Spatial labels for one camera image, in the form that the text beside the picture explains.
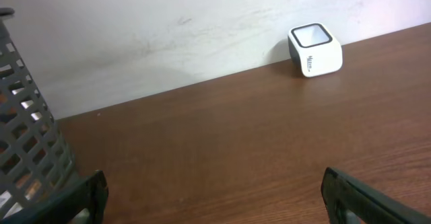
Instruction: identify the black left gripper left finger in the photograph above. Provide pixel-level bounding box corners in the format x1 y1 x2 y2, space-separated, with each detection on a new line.
1 170 108 224

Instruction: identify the white barcode scanner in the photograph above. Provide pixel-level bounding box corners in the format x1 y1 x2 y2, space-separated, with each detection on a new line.
288 23 343 77

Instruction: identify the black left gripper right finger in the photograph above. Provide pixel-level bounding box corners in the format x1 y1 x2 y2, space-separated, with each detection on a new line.
321 167 430 224

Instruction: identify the grey plastic mesh basket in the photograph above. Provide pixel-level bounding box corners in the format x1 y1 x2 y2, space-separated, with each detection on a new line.
1 24 75 219

